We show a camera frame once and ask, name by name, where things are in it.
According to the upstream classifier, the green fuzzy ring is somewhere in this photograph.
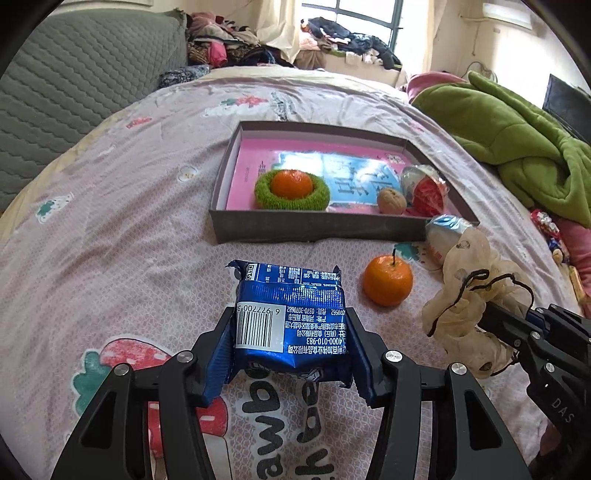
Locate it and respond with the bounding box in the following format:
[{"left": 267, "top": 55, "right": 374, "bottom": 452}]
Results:
[{"left": 255, "top": 168, "right": 331, "bottom": 213}]

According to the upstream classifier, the stemless orange tangerine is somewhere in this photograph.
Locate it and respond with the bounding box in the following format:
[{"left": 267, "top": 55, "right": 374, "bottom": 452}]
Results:
[{"left": 270, "top": 169, "right": 314, "bottom": 199}]

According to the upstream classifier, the pile of mixed clothes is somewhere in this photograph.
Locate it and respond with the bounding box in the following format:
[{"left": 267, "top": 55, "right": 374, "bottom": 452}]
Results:
[{"left": 187, "top": 11, "right": 296, "bottom": 68}]

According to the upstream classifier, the red and white wrapped snack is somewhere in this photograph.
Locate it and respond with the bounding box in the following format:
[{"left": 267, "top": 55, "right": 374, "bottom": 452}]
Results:
[
  {"left": 400, "top": 165, "right": 448, "bottom": 217},
  {"left": 425, "top": 215, "right": 474, "bottom": 267}
]

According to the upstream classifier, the pile of dark clothes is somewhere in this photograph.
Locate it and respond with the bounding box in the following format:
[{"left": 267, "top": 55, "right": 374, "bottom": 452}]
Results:
[{"left": 300, "top": 17, "right": 403, "bottom": 71}]

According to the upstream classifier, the shallow grey cardboard box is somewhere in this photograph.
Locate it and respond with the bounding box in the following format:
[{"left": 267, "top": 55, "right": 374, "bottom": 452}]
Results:
[{"left": 209, "top": 121, "right": 480, "bottom": 244}]

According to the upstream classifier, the beige ruffled scrunchie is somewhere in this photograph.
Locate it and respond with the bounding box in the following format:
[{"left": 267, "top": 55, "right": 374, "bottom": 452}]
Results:
[{"left": 422, "top": 228, "right": 536, "bottom": 380}]

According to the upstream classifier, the brown walnut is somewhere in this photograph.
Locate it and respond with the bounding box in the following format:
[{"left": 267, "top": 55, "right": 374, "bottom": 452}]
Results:
[{"left": 377, "top": 187, "right": 408, "bottom": 216}]

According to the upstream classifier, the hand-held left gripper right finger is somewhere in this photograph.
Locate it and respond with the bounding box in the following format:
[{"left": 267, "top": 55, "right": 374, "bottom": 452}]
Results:
[{"left": 344, "top": 307, "right": 532, "bottom": 480}]

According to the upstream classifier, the orange tangerine with stem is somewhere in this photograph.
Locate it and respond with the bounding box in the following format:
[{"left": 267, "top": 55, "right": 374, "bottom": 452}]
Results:
[{"left": 363, "top": 249, "right": 414, "bottom": 308}]

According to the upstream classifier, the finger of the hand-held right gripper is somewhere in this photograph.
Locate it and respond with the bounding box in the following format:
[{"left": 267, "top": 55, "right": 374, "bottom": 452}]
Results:
[
  {"left": 526, "top": 304, "right": 591, "bottom": 354},
  {"left": 479, "top": 301, "right": 557, "bottom": 372}
]

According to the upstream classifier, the dark blue patterned cloth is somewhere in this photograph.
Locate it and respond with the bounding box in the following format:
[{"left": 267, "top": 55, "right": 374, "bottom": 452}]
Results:
[{"left": 158, "top": 65, "right": 211, "bottom": 89}]

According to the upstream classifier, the green fleece blanket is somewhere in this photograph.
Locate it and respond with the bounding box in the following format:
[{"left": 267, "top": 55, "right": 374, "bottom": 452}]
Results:
[{"left": 411, "top": 70, "right": 591, "bottom": 219}]

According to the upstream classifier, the blue snack packet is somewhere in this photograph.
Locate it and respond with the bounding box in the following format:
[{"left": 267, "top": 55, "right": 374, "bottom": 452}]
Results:
[{"left": 225, "top": 259, "right": 355, "bottom": 388}]

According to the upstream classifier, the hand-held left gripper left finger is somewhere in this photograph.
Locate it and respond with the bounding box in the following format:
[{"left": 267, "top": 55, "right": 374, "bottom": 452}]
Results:
[{"left": 50, "top": 307, "right": 238, "bottom": 480}]

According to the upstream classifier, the black wall television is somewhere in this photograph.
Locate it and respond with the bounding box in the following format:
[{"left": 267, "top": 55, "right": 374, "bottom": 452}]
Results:
[{"left": 542, "top": 74, "right": 591, "bottom": 140}]

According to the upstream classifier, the window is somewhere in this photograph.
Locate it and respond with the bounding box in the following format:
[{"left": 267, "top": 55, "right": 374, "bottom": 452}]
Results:
[{"left": 300, "top": 0, "right": 403, "bottom": 51}]

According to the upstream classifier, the pink pillow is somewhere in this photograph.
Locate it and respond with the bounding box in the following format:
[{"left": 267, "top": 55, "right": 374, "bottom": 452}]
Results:
[{"left": 406, "top": 72, "right": 468, "bottom": 96}]

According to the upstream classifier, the pink and blue book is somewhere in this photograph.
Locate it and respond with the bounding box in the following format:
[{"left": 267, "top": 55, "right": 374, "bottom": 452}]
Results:
[{"left": 226, "top": 138, "right": 419, "bottom": 215}]

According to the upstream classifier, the white air conditioner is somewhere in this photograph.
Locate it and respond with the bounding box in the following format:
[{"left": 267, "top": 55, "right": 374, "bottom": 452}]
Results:
[{"left": 482, "top": 2, "right": 546, "bottom": 31}]

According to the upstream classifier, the grey quilted headboard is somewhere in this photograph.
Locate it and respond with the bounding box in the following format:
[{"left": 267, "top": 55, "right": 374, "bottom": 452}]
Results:
[{"left": 0, "top": 8, "right": 188, "bottom": 213}]

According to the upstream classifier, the cream curtain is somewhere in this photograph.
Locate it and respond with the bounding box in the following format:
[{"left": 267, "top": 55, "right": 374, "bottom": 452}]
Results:
[
  {"left": 394, "top": 0, "right": 440, "bottom": 77},
  {"left": 256, "top": 0, "right": 306, "bottom": 64}
]

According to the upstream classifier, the red snack packet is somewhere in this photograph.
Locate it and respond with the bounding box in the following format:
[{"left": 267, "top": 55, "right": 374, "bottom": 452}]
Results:
[{"left": 530, "top": 209, "right": 571, "bottom": 265}]

